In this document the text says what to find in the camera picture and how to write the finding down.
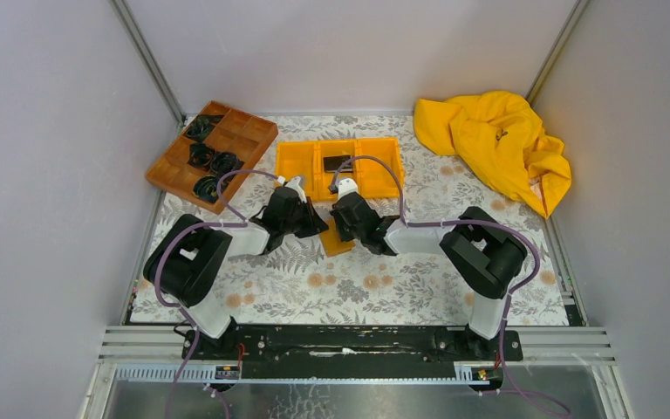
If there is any yellow leather card holder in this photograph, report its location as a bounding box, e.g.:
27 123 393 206
318 228 355 258

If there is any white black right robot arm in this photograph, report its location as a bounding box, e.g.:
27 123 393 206
331 193 529 360

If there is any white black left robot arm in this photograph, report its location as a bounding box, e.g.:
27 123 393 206
143 187 329 359

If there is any black credit card stack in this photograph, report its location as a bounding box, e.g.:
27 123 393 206
323 155 353 174

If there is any yellow middle bin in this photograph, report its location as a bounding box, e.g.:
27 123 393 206
313 139 363 202

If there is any yellow bin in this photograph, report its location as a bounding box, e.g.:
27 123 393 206
354 137 405 199
313 139 363 202
275 141 323 202

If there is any yellow right bin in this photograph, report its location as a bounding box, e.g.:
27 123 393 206
354 137 405 199

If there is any yellow left bin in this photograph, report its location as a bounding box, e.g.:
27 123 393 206
275 141 323 202

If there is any floral patterned table mat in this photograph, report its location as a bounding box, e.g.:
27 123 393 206
213 116 568 326

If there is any yellow crumpled cloth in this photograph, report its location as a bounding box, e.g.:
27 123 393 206
413 91 572 218

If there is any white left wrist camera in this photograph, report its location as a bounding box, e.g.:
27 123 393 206
283 175 307 203

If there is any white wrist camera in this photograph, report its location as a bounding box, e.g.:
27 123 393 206
283 175 307 203
335 178 359 200

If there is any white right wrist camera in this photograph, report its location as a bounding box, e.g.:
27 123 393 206
335 178 359 200

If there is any black coiled strap middle right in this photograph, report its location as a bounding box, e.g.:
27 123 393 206
210 151 245 179

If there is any black coiled strap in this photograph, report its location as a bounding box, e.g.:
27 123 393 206
210 151 245 179
192 175 229 204
183 113 224 143
187 142 215 170

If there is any black coiled strap bottom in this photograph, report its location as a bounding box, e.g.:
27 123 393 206
192 175 229 204

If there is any black coiled strap middle left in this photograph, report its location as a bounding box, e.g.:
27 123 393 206
187 142 215 170

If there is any black coiled strap top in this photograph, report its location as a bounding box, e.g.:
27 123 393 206
183 113 224 143

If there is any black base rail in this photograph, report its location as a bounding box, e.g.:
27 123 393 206
181 324 523 381

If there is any aluminium frame rail front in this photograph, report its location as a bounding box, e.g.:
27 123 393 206
99 326 615 387

